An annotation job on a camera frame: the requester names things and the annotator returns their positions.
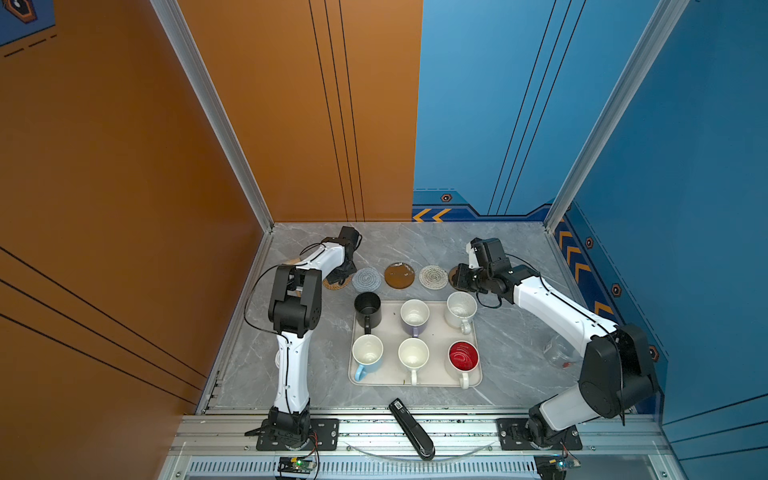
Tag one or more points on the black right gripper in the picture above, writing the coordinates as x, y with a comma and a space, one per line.
459, 277

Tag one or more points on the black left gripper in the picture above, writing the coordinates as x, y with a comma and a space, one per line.
334, 279

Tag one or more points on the woven rattan round coaster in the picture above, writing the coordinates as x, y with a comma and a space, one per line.
336, 285

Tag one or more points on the clear glass round coaster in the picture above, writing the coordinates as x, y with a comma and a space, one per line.
367, 280

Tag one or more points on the black mug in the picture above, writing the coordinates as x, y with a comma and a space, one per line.
368, 312

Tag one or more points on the dark brown round wooden coaster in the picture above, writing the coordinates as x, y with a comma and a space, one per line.
454, 277

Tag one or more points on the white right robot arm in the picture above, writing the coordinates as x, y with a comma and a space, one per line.
617, 369

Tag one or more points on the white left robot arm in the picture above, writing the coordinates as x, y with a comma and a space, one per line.
294, 310

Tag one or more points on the white woven round coaster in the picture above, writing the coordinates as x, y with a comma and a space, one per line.
433, 277

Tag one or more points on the glossy brown round coaster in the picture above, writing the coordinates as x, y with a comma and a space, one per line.
399, 275

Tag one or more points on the clear glass cup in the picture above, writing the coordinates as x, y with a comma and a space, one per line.
560, 353

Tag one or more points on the white mug back right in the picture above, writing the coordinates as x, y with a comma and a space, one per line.
460, 310

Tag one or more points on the purple mug white inside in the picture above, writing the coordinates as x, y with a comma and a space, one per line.
414, 316

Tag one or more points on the light blue mug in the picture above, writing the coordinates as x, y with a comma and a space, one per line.
367, 352

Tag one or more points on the beige serving tray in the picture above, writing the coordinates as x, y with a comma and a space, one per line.
438, 336

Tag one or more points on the white mug front middle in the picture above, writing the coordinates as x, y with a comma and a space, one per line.
413, 354

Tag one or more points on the black handheld scanner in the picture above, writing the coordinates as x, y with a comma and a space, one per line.
414, 432

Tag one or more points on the green circuit board left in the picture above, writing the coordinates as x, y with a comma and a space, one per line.
296, 466

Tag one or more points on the circuit board right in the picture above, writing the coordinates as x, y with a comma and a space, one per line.
555, 468

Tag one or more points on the red mug white handle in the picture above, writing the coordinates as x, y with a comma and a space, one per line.
461, 361

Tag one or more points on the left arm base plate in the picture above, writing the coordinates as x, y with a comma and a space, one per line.
323, 434

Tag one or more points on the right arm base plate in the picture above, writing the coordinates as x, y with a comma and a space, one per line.
517, 433

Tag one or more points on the aluminium front rail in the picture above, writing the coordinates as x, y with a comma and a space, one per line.
453, 432

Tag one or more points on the aluminium corner post left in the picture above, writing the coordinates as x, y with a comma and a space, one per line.
176, 29

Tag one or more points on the aluminium corner post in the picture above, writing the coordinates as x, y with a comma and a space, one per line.
176, 29
651, 42

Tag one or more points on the aluminium corner post right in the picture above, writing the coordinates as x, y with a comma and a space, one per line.
651, 42

